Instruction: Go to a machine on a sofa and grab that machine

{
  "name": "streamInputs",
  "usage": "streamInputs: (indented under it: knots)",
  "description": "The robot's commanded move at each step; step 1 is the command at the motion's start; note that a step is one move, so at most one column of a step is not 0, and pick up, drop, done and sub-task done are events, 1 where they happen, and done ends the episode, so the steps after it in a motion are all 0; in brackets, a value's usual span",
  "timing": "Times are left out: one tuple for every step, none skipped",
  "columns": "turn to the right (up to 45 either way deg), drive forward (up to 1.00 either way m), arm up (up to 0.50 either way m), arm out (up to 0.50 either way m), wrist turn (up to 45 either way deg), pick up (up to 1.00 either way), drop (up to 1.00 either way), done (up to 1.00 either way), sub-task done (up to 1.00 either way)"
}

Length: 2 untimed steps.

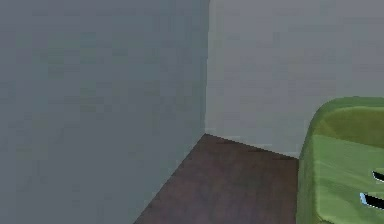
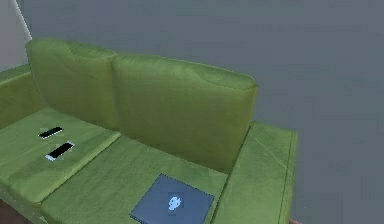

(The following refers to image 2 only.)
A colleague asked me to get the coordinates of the black remote control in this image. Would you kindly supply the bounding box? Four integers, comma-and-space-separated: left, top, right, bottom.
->
38, 126, 64, 140

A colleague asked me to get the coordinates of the blue-grey closed laptop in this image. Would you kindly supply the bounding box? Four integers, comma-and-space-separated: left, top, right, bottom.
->
129, 173, 215, 224

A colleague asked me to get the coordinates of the green sofa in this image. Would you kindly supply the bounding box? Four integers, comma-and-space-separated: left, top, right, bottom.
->
0, 37, 299, 224

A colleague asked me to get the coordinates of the black phone with pale edge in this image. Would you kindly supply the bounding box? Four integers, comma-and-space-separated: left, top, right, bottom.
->
44, 141, 76, 162

